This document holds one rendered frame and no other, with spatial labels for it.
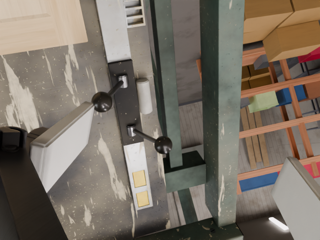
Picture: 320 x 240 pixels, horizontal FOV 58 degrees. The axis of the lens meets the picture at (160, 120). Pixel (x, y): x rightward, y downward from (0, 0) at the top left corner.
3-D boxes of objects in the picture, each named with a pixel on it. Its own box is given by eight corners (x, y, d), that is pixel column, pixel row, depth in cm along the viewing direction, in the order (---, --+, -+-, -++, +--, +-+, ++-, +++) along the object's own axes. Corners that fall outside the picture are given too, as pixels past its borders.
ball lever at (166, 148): (133, 117, 67) (175, 136, 58) (135, 131, 69) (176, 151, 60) (120, 124, 65) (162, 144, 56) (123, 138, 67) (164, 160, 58)
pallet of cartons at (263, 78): (224, 64, 610) (231, 93, 602) (273, 53, 611) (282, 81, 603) (217, 74, 689) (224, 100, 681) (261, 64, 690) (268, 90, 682)
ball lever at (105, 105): (132, 70, 60) (105, 97, 49) (135, 86, 62) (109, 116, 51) (115, 70, 61) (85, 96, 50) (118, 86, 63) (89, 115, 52)
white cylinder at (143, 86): (151, 107, 71) (147, 76, 67) (154, 113, 68) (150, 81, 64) (139, 110, 70) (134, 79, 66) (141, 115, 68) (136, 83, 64)
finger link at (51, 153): (38, 204, 13) (22, 200, 13) (87, 144, 20) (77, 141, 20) (45, 146, 12) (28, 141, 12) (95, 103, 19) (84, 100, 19)
